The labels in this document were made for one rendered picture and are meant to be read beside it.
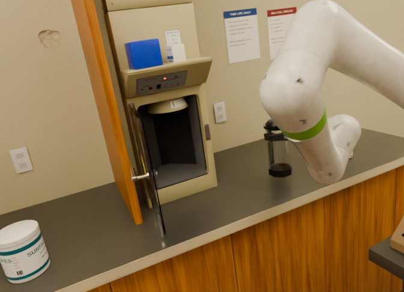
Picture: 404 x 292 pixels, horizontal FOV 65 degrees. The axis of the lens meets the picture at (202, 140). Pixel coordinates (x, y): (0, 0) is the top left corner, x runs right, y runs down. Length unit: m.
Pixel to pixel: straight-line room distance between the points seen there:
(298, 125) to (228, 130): 1.22
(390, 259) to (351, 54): 0.58
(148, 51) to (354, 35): 0.65
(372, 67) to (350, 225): 1.00
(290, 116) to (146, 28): 0.73
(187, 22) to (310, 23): 0.66
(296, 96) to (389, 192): 1.21
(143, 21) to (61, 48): 0.52
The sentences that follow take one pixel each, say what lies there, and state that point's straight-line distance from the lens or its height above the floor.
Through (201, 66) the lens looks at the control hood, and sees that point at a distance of 1.20.
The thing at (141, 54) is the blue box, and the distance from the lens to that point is 1.12.
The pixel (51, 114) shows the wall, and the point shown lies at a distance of 1.65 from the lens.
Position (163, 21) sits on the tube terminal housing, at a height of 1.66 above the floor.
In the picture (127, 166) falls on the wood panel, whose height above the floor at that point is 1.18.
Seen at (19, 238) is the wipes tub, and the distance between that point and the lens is 1.14.
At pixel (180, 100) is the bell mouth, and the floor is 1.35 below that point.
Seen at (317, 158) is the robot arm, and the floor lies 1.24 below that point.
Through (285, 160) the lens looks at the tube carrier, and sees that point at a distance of 1.38.
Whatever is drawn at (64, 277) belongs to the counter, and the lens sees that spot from 1.15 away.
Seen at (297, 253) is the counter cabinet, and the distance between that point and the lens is 1.50.
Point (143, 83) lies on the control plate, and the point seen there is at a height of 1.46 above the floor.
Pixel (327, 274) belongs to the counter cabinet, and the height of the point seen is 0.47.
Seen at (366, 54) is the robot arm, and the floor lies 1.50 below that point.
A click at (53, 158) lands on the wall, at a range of 1.69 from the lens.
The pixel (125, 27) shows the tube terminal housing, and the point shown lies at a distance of 1.22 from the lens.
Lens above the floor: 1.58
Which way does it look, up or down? 18 degrees down
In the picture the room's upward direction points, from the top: 8 degrees counter-clockwise
